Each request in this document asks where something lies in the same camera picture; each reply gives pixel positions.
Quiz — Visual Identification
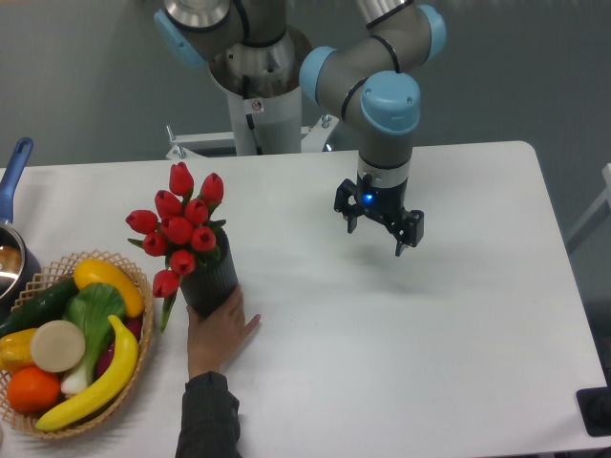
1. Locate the blue handled saucepan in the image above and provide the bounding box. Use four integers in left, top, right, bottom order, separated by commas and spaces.
1, 137, 41, 320

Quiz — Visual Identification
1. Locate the yellow bell pepper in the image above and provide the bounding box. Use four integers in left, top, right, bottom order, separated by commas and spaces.
1, 328, 37, 373

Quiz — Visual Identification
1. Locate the green cucumber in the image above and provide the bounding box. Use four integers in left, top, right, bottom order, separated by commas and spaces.
1, 277, 78, 337

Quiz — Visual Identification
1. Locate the black device at edge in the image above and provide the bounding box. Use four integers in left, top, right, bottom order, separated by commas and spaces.
576, 386, 610, 437

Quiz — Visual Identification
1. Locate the green bok choy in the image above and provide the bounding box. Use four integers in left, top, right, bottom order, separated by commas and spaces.
61, 282, 126, 398

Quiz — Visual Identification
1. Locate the dark red vegetable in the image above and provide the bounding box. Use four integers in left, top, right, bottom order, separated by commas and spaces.
95, 317, 142, 379

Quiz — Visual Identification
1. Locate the dark grey sleeved forearm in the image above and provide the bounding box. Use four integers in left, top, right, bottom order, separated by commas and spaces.
175, 371, 241, 457

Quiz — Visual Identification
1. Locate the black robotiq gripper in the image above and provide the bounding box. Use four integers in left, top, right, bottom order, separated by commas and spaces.
333, 165, 425, 257

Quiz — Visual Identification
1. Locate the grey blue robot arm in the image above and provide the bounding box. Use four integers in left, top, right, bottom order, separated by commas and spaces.
154, 1, 447, 249

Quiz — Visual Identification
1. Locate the orange fruit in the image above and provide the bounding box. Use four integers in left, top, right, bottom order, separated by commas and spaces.
7, 366, 60, 413

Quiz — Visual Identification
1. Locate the yellow squash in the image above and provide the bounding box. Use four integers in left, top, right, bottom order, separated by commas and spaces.
73, 258, 144, 319

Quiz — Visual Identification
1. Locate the yellow banana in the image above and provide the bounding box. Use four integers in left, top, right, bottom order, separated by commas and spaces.
35, 315, 138, 432

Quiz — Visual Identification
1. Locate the person's bare hand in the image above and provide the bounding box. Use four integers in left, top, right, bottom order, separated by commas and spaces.
186, 285, 262, 380

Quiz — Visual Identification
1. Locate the woven wicker basket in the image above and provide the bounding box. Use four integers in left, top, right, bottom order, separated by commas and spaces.
1, 250, 155, 440

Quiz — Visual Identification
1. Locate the beige round disc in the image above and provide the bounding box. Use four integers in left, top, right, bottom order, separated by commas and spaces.
30, 320, 85, 373

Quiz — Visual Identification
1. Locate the dark grey ribbed vase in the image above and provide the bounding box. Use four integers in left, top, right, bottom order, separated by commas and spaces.
180, 229, 239, 318

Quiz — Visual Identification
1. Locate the white furniture frame right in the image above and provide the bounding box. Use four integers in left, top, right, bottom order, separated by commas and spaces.
565, 163, 610, 254

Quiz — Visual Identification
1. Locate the red tulip bouquet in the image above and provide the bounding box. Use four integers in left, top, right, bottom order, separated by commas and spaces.
125, 162, 228, 329

